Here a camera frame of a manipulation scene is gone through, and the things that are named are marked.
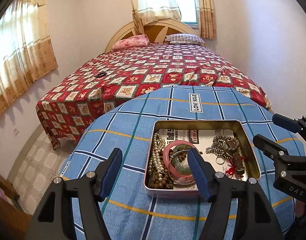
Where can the thin silver bangle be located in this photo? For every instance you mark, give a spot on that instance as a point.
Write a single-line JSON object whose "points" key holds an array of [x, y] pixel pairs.
{"points": [[169, 167]]}

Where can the wide beige floral curtain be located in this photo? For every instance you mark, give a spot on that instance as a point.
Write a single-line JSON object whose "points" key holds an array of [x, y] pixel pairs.
{"points": [[20, 55]]}

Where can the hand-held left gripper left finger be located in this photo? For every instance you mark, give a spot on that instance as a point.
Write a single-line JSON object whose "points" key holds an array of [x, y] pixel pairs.
{"points": [[110, 176]]}

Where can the striped pillow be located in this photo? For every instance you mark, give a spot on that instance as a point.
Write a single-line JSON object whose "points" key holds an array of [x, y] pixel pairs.
{"points": [[185, 38]]}

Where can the cream wooden headboard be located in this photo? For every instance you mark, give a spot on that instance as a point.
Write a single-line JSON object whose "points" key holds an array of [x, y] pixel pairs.
{"points": [[125, 30]]}

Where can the red patterned bedsheet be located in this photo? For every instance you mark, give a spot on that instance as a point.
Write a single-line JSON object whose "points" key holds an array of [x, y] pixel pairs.
{"points": [[143, 67]]}

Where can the green jade bangle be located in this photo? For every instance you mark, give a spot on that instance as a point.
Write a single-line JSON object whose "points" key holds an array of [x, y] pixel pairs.
{"points": [[179, 163]]}

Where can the wall socket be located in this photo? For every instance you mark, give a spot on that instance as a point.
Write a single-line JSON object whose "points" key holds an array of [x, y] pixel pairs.
{"points": [[16, 132]]}

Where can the pink pillow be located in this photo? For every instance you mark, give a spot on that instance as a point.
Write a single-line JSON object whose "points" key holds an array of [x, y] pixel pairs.
{"points": [[130, 42]]}

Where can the pink bangle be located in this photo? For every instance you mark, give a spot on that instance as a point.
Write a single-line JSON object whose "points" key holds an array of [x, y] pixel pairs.
{"points": [[166, 155]]}

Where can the pink metal tin box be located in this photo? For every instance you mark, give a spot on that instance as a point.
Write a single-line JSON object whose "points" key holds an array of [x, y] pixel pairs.
{"points": [[250, 155]]}

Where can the blue plaid tablecloth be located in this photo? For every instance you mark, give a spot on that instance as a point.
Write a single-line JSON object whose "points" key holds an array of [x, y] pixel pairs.
{"points": [[118, 140]]}

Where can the white beige window curtain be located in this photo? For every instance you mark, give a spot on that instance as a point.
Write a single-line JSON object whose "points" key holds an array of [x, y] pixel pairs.
{"points": [[153, 0]]}

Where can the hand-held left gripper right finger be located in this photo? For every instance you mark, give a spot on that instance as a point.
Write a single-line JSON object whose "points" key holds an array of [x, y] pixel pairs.
{"points": [[200, 178]]}

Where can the brown wooden furniture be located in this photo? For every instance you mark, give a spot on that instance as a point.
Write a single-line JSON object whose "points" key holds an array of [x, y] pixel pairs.
{"points": [[5, 210]]}

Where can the narrow beige floral curtain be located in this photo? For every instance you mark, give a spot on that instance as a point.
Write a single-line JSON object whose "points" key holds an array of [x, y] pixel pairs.
{"points": [[207, 10]]}

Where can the printed paper liner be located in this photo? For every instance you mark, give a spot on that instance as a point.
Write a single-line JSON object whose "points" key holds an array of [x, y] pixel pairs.
{"points": [[210, 165]]}

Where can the window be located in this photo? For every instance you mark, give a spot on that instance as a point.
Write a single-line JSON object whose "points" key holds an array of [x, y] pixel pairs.
{"points": [[189, 5]]}

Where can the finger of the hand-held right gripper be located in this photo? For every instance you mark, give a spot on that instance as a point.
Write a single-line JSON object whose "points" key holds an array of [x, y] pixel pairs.
{"points": [[265, 143], [285, 122]]}

